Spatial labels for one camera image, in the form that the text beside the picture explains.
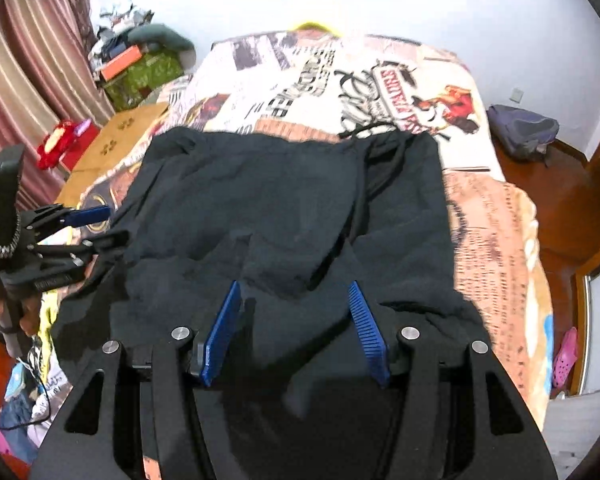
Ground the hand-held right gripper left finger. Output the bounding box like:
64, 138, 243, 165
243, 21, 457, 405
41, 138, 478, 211
30, 280, 243, 480

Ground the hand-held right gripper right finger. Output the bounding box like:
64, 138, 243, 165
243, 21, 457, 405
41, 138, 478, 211
348, 281, 556, 480

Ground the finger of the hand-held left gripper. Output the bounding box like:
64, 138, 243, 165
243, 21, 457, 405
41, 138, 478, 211
32, 204, 112, 233
34, 230, 131, 268

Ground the black zip hoodie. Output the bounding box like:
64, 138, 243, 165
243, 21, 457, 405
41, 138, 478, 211
50, 127, 486, 423

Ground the pile of colourful clothes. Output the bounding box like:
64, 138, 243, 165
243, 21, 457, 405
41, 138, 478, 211
0, 330, 78, 466

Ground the person's left hand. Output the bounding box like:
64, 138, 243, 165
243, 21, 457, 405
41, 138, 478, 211
0, 287, 43, 338

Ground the wooden lap table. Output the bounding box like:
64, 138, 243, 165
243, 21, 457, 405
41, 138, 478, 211
55, 102, 173, 206

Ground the red plush toy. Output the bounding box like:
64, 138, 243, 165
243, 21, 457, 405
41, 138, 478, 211
36, 119, 101, 170

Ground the striped red curtain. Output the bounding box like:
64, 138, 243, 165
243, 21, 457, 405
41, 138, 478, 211
0, 0, 116, 221

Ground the green patterned cloth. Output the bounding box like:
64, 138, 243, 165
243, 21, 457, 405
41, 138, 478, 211
102, 52, 187, 111

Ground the printed bed sheet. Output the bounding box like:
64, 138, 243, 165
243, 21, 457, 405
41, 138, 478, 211
40, 30, 553, 480

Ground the orange box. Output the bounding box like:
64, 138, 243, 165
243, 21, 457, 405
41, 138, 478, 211
101, 45, 143, 81

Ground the grey-green pillow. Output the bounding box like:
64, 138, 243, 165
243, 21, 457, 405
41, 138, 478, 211
127, 24, 197, 63

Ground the pink slipper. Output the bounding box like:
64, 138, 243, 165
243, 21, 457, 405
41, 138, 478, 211
552, 327, 579, 390

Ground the grey backpack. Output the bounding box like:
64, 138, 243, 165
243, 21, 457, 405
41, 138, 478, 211
486, 104, 561, 163

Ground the yellow foam tube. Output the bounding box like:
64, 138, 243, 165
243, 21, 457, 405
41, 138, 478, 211
287, 21, 338, 37

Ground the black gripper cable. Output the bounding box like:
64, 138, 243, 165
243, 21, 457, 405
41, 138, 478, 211
0, 355, 63, 432

